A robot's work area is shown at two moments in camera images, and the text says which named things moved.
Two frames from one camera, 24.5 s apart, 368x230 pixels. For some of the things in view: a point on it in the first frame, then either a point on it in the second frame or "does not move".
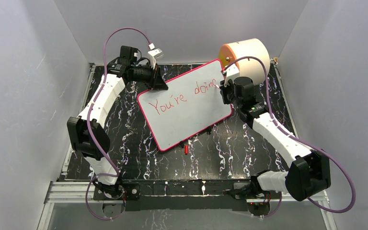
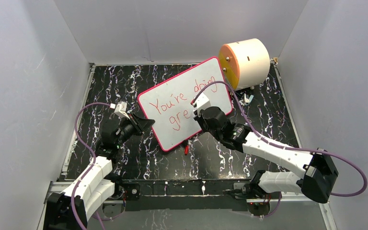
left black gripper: x=156 y=83 → x=142 y=125
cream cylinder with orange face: x=251 y=68 does not move
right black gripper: x=224 y=89 → x=199 y=119
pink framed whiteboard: x=190 y=105 does not move
